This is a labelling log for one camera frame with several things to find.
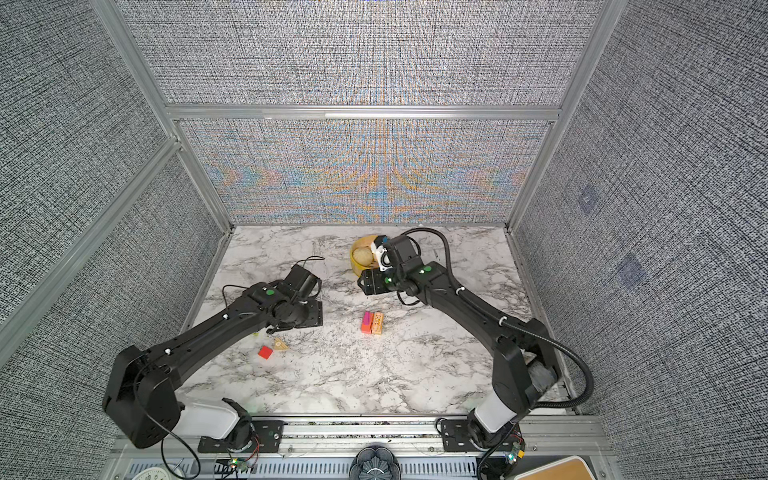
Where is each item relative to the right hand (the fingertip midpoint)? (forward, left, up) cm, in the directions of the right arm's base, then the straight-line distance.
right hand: (370, 278), depth 83 cm
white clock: (-43, +47, -13) cm, 65 cm away
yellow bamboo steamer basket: (+26, +4, -13) cm, 29 cm away
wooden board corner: (-42, -45, -14) cm, 63 cm away
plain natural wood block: (-6, -2, -15) cm, 16 cm away
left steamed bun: (+18, +3, -11) cm, 21 cm away
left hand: (-9, +16, -7) cm, 19 cm away
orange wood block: (-5, +1, -16) cm, 17 cm away
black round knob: (-41, -2, -16) cm, 44 cm away
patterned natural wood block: (-13, +27, -16) cm, 34 cm away
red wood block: (-14, +31, -17) cm, 38 cm away
